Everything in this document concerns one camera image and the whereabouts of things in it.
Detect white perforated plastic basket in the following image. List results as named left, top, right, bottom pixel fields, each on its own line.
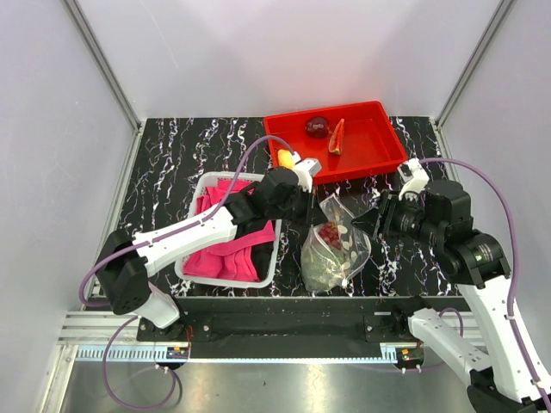
left=175, top=172, right=282, bottom=289

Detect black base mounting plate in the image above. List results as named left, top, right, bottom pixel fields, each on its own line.
left=137, top=297, right=468, bottom=363

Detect dark red fake apple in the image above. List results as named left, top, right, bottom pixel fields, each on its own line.
left=305, top=116, right=330, bottom=139

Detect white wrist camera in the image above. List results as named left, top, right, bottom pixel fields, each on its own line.
left=292, top=158, right=322, bottom=193
left=397, top=158, right=429, bottom=201

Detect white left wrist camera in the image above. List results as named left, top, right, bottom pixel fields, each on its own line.
left=292, top=158, right=322, bottom=193

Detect red fake food piece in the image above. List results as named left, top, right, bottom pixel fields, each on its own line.
left=328, top=119, right=345, bottom=155

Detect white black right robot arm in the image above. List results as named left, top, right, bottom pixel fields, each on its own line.
left=352, top=181, right=550, bottom=412

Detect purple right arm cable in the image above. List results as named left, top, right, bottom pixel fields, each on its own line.
left=356, top=157, right=551, bottom=413

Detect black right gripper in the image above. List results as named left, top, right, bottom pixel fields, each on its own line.
left=349, top=188, right=443, bottom=245

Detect aluminium frame rail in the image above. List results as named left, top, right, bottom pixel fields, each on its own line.
left=436, top=0, right=517, bottom=128
left=62, top=0, right=143, bottom=130

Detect green fake vegetable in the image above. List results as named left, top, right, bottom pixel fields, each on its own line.
left=300, top=246, right=346, bottom=292

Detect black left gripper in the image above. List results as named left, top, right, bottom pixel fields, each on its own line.
left=268, top=183, right=328, bottom=229

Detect yellow fake fruit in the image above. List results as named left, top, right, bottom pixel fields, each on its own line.
left=277, top=149, right=296, bottom=170

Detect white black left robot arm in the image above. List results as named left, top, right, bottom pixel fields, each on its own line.
left=96, top=158, right=325, bottom=341

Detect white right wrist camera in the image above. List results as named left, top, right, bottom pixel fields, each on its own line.
left=397, top=158, right=429, bottom=201

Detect aluminium frame rail left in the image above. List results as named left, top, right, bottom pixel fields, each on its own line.
left=62, top=0, right=143, bottom=130

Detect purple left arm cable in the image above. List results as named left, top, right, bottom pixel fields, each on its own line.
left=77, top=134, right=300, bottom=410

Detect clear zip top bag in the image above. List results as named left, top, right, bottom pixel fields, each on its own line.
left=300, top=194, right=371, bottom=293

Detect red plastic tray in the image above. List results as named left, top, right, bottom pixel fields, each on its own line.
left=263, top=101, right=407, bottom=184

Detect aluminium frame rail right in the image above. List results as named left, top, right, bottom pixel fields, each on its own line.
left=436, top=0, right=517, bottom=128

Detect pink cloth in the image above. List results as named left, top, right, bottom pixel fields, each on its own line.
left=183, top=179, right=276, bottom=283

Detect black cloth in basket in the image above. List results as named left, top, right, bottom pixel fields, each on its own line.
left=251, top=243, right=274, bottom=281

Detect purple fake grapes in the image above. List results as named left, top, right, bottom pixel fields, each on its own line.
left=318, top=222, right=342, bottom=250

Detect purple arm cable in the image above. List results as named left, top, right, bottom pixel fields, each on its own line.
left=356, top=157, right=551, bottom=413
left=77, top=134, right=300, bottom=410

